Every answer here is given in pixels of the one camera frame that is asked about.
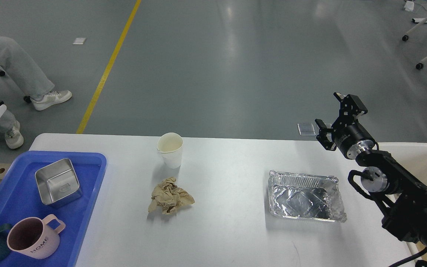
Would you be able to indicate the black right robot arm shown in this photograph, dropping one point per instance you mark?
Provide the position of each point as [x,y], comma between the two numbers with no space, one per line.
[399,195]

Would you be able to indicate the blue plastic tray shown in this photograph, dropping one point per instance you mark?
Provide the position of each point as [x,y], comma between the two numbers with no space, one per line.
[19,199]

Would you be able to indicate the pink mug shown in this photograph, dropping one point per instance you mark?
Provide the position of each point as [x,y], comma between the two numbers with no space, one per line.
[35,237]

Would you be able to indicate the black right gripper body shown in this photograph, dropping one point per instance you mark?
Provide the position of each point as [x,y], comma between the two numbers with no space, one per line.
[351,140]

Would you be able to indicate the stainless steel rectangular container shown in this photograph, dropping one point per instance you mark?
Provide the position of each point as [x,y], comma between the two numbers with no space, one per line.
[58,184]

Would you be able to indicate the aluminium foil tray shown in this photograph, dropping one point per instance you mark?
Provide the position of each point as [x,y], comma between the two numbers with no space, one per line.
[305,197]

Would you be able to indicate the crumpled brown paper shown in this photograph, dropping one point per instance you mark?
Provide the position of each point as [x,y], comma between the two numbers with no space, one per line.
[169,197]

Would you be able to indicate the clear floor plate left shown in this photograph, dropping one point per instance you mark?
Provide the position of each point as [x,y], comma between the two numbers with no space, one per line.
[306,129]

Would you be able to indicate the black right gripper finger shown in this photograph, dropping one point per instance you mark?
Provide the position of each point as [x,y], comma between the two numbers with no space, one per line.
[322,136]
[351,107]

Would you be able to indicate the white paper cup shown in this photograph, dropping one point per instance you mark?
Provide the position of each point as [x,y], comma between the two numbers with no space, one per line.
[170,147]

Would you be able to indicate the white sneaker far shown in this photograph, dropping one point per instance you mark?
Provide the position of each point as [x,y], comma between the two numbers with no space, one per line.
[51,98]

